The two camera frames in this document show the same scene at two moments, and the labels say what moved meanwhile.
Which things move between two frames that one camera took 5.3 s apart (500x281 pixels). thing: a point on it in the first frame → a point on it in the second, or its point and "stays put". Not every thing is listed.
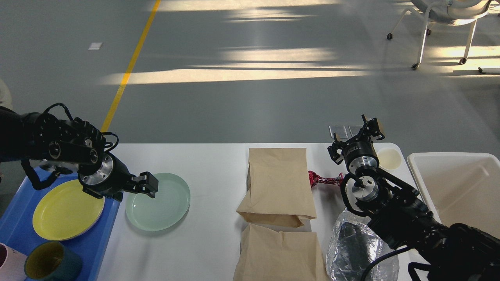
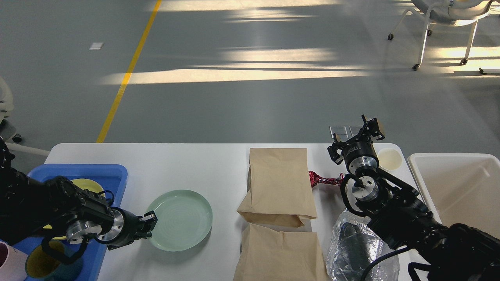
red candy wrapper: (314, 178) stays put
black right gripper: (356, 155) stays put
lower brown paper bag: (266, 255) stays put
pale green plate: (168, 208) → (184, 218)
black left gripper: (114, 176) → (127, 228)
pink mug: (12, 264) stays put
